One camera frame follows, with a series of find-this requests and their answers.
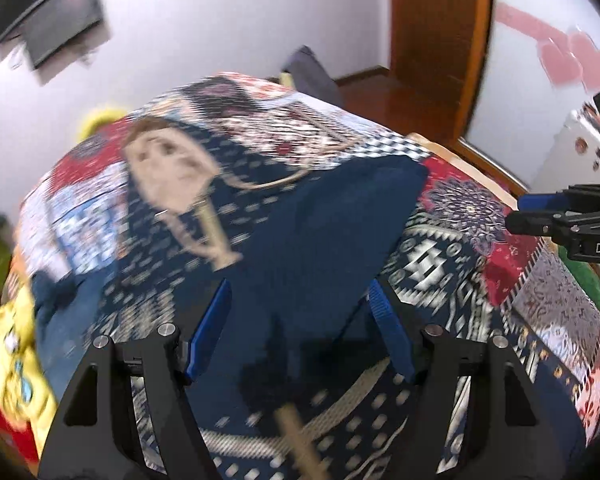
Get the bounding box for grey pillow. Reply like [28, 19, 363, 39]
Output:
[282, 46, 346, 106]

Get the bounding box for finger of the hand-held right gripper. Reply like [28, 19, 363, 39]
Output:
[506, 209, 581, 237]
[516, 186, 588, 212]

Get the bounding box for white box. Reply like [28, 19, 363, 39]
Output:
[532, 107, 600, 196]

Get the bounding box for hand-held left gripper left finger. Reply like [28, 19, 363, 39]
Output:
[39, 279, 233, 480]

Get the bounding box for patchwork printed bedspread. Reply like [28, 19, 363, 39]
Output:
[10, 72, 600, 461]

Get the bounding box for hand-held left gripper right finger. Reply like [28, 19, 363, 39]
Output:
[367, 279, 588, 480]

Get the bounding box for yellow printed garment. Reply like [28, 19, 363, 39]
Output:
[0, 280, 61, 456]

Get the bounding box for yellow ring toy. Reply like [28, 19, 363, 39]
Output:
[77, 105, 128, 141]

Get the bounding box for navy patterned garment gold trim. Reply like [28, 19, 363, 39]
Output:
[30, 110, 588, 480]

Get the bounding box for pink wall stickers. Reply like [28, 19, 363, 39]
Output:
[495, 2, 600, 93]

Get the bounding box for green cloth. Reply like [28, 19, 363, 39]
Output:
[562, 255, 600, 321]

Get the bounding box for red cloth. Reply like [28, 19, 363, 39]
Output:
[0, 390, 36, 466]

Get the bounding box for wooden door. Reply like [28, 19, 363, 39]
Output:
[387, 0, 531, 198]

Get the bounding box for grey television wall mount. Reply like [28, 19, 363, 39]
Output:
[22, 0, 106, 71]

